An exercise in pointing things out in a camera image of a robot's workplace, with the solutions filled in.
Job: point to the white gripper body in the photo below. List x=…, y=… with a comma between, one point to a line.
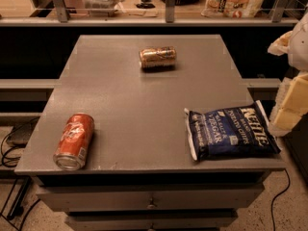
x=299, y=50

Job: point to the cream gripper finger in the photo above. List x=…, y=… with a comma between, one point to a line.
x=291, y=103
x=281, y=45

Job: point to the orange gold soda can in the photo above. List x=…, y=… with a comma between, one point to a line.
x=157, y=56

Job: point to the red soda can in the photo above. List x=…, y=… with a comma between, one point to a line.
x=72, y=149

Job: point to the blue Kettle chips bag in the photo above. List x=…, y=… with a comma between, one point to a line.
x=238, y=131

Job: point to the colourful snack bag on shelf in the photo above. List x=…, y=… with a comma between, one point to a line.
x=232, y=8

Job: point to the upper grey drawer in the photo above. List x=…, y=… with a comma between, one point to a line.
x=149, y=198

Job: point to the grey drawer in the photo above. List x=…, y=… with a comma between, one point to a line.
x=151, y=221
x=149, y=198

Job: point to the grey drawer cabinet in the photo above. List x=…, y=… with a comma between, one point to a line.
x=140, y=133

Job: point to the clear plastic container on shelf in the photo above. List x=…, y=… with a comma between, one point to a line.
x=100, y=7

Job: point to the lower grey drawer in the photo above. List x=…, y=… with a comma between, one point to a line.
x=151, y=221

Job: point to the grey metal railing shelf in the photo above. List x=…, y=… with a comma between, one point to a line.
x=138, y=13

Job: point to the black power adapter on floor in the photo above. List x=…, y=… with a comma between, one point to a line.
x=20, y=135

